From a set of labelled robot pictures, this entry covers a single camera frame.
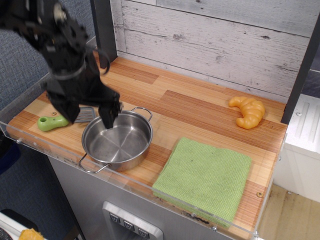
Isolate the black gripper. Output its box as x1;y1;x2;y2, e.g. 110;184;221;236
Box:
43;57;122;129

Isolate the stainless steel pot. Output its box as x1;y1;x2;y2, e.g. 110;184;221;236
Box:
78;107;153;174

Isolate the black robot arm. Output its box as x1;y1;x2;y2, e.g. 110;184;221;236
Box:
0;0;122;129

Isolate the green cloth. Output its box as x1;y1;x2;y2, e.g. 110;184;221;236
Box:
152;137;252;228

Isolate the clear acrylic guard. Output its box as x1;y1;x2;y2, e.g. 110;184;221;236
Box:
0;32;287;240

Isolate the silver dispenser panel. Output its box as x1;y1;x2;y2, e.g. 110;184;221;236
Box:
102;201;164;240

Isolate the yellow black object corner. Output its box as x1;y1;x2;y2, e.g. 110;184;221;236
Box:
0;221;45;240

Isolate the orange plastic croissant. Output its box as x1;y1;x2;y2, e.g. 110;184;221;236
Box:
228;96;265;130

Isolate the white appliance right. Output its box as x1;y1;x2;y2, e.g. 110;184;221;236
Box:
273;94;320;202

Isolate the green handled grey spatula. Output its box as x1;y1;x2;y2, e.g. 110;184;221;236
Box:
37;106;96;132

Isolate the black cable loop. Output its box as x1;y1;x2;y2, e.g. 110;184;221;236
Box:
84;44;111;76

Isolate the dark grey left post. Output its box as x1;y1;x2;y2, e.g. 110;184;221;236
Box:
90;0;118;68

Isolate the dark grey post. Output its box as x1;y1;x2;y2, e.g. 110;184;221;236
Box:
90;0;118;68
281;15;320;125

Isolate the dark grey right post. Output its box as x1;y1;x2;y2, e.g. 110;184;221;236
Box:
281;15;320;125

